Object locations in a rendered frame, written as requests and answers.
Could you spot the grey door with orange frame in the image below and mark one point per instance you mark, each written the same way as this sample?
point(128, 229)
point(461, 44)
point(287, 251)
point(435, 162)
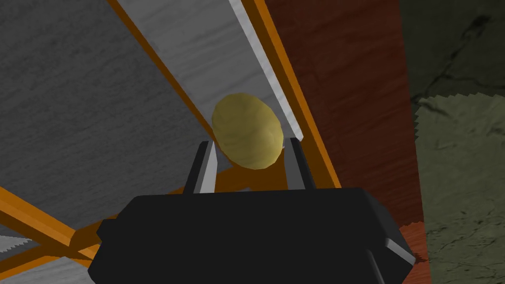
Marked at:
point(79, 118)

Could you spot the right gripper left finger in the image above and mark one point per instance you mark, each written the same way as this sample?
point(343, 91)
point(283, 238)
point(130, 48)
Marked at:
point(205, 169)

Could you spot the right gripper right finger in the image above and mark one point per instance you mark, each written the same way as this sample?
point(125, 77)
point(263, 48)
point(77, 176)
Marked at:
point(296, 167)

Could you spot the yellow round knob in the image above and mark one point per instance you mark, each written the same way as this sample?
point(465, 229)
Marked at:
point(247, 132)

